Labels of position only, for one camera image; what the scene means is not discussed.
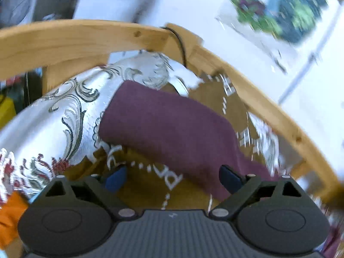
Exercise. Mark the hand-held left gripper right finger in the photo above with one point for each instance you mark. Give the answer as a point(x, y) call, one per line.
point(230, 181)

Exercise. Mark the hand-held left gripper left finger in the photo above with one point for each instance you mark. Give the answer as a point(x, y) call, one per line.
point(116, 179)

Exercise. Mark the maroon cloth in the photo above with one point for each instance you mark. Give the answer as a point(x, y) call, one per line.
point(166, 123)

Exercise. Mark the brown printed blanket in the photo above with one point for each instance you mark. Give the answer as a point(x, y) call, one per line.
point(150, 190)

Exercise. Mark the white floral bedsheet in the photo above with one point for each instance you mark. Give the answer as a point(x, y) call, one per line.
point(40, 118)

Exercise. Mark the orange cloth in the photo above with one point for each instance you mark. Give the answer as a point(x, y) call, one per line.
point(12, 215)

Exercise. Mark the yellow object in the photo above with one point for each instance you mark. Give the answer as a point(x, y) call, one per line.
point(6, 113)

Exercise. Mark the grey cloth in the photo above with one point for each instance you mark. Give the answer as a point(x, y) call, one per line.
point(32, 0)

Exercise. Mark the white wall conduit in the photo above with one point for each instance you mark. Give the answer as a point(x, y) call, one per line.
point(301, 76)

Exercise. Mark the wooden bed frame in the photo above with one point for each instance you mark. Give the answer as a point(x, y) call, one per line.
point(80, 37)

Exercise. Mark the wall poster with green tree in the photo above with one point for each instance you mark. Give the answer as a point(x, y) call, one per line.
point(279, 8)

